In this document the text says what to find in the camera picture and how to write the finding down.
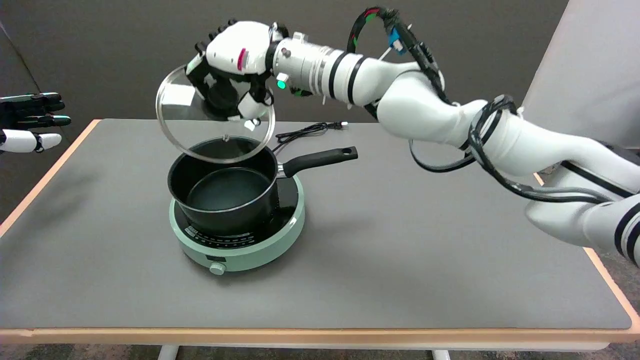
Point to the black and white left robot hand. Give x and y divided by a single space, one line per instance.
27 122

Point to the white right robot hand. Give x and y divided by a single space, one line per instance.
235 55

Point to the glass pot lid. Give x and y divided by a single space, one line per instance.
185 112

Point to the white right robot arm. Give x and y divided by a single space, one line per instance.
450 115

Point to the green induction cooktop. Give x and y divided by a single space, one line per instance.
240 242

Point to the grey table mat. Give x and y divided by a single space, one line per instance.
320 230

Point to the white table leg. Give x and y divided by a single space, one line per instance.
441 354
167 352

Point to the white panel board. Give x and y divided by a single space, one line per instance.
587 75

